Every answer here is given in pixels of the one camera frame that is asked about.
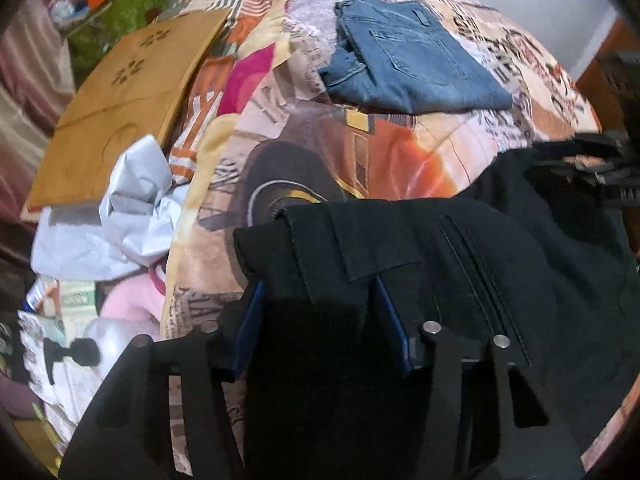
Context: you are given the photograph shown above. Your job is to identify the black pants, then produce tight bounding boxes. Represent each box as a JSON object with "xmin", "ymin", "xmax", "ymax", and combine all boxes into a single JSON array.
[{"xmin": 233, "ymin": 147, "xmax": 640, "ymax": 480}]

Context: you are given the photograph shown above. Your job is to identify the printed blanket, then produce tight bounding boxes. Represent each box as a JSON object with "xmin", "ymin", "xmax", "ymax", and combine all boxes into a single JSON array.
[{"xmin": 159, "ymin": 0, "xmax": 640, "ymax": 480}]

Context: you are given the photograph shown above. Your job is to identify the white grey crumpled cloth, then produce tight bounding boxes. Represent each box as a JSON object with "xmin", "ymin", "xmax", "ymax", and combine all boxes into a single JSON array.
[{"xmin": 31, "ymin": 134, "xmax": 191, "ymax": 281}]

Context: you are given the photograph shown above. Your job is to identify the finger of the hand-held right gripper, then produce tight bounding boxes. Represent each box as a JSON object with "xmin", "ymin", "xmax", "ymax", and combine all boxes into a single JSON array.
[
  {"xmin": 570, "ymin": 130, "xmax": 631, "ymax": 153},
  {"xmin": 530, "ymin": 152, "xmax": 626, "ymax": 188}
]

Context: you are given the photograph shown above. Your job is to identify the green storage box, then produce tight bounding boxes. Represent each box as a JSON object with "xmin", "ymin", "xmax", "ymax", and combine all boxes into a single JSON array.
[{"xmin": 67, "ymin": 0, "xmax": 168, "ymax": 73}]

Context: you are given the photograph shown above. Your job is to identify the striped pink curtain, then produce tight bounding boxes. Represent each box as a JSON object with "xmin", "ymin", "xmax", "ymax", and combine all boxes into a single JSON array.
[{"xmin": 0, "ymin": 0, "xmax": 76, "ymax": 221}]

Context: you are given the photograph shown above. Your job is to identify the blue jeans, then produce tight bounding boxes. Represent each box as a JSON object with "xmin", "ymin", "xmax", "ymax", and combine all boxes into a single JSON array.
[{"xmin": 317, "ymin": 0, "xmax": 514, "ymax": 115}]

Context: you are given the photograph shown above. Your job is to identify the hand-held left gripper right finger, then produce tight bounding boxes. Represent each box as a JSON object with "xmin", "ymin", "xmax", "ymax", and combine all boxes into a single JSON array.
[{"xmin": 374, "ymin": 277, "xmax": 586, "ymax": 480}]

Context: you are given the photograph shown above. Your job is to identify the wooden lap desk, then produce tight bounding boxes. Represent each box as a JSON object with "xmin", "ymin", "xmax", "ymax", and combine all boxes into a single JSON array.
[{"xmin": 20, "ymin": 7, "xmax": 246, "ymax": 211}]

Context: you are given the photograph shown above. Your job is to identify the white pump bottle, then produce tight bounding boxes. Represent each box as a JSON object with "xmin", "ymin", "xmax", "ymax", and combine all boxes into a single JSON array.
[{"xmin": 42, "ymin": 317, "xmax": 161, "ymax": 386}]

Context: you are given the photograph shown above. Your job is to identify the newspaper pile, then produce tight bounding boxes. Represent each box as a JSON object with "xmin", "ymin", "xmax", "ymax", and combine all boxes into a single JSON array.
[{"xmin": 15, "ymin": 280, "xmax": 106, "ymax": 446}]

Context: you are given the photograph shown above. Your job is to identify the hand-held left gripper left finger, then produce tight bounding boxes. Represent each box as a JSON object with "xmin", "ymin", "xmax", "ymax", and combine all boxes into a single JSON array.
[{"xmin": 57, "ymin": 280, "xmax": 266, "ymax": 480}]

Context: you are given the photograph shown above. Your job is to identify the pink cloth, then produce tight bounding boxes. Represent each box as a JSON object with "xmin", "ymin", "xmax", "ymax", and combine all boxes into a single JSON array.
[{"xmin": 97, "ymin": 265, "xmax": 168, "ymax": 326}]

